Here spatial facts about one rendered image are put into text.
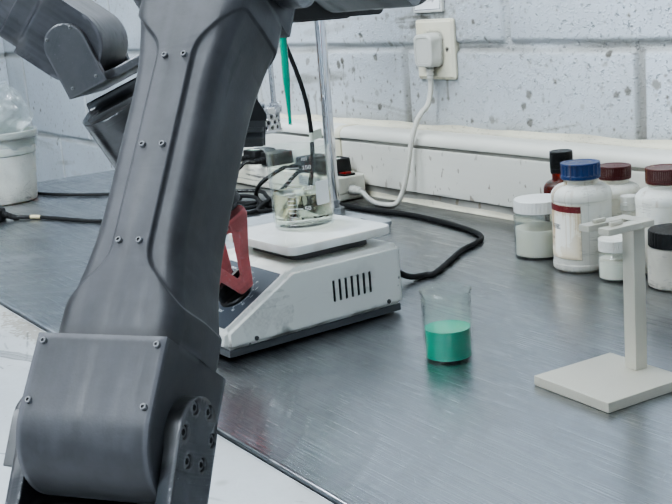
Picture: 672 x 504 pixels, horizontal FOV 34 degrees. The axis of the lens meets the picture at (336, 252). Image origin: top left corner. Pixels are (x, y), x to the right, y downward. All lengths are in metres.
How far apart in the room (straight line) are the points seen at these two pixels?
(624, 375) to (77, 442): 0.49
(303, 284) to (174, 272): 0.50
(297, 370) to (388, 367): 0.08
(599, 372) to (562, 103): 0.63
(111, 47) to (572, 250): 0.53
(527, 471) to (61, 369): 0.34
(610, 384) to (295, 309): 0.30
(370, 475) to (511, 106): 0.86
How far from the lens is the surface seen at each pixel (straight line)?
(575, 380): 0.85
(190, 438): 0.49
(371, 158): 1.70
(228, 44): 0.55
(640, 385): 0.84
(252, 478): 0.74
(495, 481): 0.71
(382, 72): 1.73
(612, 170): 1.24
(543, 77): 1.46
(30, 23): 0.92
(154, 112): 0.54
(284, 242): 1.02
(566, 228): 1.18
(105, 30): 0.92
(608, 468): 0.73
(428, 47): 1.59
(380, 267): 1.05
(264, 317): 0.98
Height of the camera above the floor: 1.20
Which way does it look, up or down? 13 degrees down
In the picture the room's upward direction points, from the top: 5 degrees counter-clockwise
